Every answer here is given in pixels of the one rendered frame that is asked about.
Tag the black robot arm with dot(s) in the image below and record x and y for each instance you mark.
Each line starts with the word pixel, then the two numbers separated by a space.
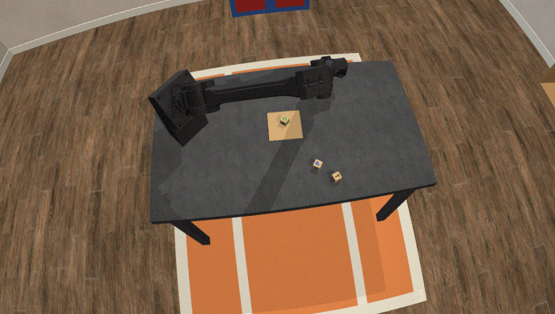
pixel 306 83

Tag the tan flat mat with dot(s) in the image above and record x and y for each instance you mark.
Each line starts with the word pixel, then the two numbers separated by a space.
pixel 278 132

